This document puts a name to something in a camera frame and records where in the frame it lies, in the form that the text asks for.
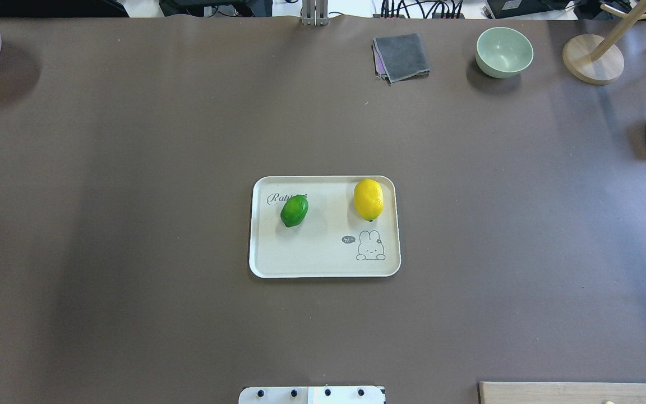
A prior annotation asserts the aluminium frame post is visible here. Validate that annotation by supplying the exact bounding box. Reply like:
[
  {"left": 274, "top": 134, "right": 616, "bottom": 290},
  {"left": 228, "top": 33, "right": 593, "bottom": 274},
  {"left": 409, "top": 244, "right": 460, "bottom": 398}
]
[{"left": 301, "top": 0, "right": 329, "bottom": 26}]

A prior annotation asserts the wooden cutting board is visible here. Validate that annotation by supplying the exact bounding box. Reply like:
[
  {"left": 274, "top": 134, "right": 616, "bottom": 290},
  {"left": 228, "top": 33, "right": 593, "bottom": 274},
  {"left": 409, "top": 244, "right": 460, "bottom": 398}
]
[{"left": 479, "top": 382, "right": 646, "bottom": 403}]

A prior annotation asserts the green lime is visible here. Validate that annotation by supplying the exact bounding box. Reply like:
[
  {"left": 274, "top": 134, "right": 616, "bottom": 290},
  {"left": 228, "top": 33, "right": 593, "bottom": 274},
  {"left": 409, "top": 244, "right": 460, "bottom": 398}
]
[{"left": 280, "top": 194, "right": 308, "bottom": 228}]

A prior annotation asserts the yellow lemon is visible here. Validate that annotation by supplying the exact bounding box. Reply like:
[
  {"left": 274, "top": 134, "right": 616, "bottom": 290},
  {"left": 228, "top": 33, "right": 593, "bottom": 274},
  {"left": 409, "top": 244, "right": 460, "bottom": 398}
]
[{"left": 353, "top": 178, "right": 385, "bottom": 222}]

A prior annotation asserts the light green bowl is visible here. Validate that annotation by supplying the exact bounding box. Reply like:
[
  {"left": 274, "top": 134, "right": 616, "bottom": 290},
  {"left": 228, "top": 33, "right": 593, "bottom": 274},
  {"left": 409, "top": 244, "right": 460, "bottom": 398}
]
[{"left": 475, "top": 26, "right": 534, "bottom": 79}]

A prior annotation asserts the cream rabbit tray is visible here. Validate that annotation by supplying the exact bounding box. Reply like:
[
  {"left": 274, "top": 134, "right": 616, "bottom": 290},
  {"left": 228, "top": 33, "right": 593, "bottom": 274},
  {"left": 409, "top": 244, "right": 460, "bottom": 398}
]
[{"left": 249, "top": 176, "right": 402, "bottom": 278}]

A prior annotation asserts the grey folded cloth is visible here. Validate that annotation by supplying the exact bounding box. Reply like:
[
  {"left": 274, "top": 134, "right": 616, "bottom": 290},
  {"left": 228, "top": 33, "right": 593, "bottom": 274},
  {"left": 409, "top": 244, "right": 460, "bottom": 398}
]
[{"left": 371, "top": 33, "right": 431, "bottom": 84}]

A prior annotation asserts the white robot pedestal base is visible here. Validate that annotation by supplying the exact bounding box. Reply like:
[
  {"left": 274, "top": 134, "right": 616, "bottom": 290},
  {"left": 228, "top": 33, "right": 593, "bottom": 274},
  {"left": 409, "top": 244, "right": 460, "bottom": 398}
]
[{"left": 238, "top": 385, "right": 387, "bottom": 403}]

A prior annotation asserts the wooden mug stand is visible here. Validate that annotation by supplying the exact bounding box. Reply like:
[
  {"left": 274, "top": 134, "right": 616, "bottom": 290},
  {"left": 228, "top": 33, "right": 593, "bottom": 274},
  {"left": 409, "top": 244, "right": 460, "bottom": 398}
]
[{"left": 562, "top": 1, "right": 646, "bottom": 85}]

